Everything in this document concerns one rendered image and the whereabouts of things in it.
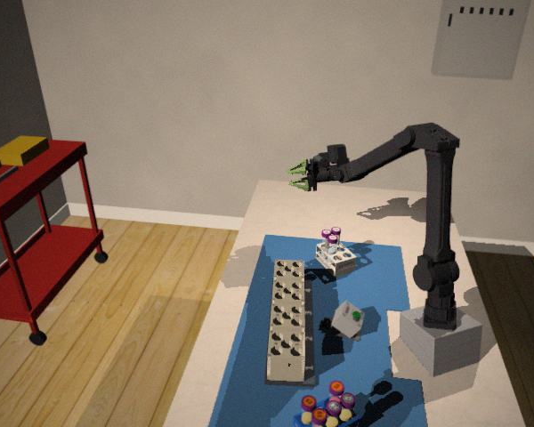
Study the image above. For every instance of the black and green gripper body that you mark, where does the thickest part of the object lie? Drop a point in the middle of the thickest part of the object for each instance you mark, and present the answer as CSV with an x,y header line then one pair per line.
x,y
315,175

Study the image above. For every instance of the blue sample rack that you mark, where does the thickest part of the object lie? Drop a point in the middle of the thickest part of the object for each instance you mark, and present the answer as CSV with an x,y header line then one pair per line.
x,y
354,422

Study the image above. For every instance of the white tube rack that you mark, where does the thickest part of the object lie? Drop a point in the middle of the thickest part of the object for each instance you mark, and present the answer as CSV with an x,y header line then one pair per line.
x,y
342,264

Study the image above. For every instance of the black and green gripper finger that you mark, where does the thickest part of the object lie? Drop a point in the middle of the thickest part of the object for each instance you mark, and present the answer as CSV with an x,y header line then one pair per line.
x,y
300,171
304,187

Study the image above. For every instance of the blue bench mat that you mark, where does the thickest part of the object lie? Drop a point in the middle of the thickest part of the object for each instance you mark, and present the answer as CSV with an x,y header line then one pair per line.
x,y
364,367

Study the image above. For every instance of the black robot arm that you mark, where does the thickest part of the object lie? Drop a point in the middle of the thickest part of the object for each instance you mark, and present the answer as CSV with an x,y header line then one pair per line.
x,y
434,267

